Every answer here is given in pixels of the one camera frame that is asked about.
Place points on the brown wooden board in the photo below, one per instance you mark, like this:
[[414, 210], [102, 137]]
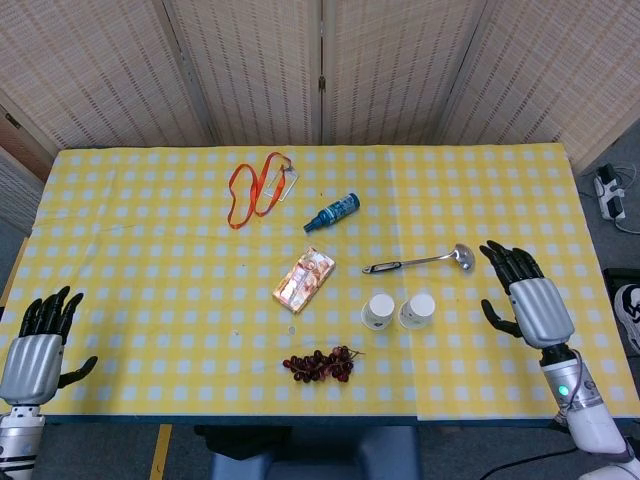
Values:
[[20, 142]]

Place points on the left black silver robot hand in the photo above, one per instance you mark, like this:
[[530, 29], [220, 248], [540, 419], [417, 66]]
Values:
[[30, 367]]

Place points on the white paper cup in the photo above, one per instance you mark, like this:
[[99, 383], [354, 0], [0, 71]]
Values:
[[417, 311], [378, 312]]

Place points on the orange snack box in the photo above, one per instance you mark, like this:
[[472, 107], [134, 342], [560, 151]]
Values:
[[303, 279]]

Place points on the teal spray bottle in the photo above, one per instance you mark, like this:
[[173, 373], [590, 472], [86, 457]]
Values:
[[334, 212]]

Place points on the yellow floor tape strip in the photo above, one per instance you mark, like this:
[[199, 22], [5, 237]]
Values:
[[161, 450]]

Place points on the clear badge holder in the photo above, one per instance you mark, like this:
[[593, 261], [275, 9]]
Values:
[[283, 184]]

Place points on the white power strip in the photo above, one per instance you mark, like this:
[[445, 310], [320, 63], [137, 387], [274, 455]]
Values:
[[610, 192]]

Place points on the black floor mat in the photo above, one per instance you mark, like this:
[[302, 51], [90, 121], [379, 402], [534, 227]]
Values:
[[612, 277]]

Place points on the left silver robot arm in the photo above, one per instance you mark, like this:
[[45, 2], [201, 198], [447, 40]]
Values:
[[17, 442]]

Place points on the woven folding screen panel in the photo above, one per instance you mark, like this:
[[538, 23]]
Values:
[[95, 70], [560, 75], [395, 70], [250, 70]]

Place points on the white black sneaker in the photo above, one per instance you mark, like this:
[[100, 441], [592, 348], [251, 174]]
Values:
[[629, 315]]

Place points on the dark red grape bunch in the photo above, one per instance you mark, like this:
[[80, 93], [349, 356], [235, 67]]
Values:
[[320, 363]]

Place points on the yellow white checkered tablecloth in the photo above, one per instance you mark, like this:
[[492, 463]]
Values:
[[150, 300]]

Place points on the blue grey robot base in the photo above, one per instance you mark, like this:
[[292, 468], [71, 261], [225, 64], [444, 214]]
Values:
[[310, 457]]

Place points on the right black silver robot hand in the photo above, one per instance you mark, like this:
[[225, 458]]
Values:
[[542, 312]]

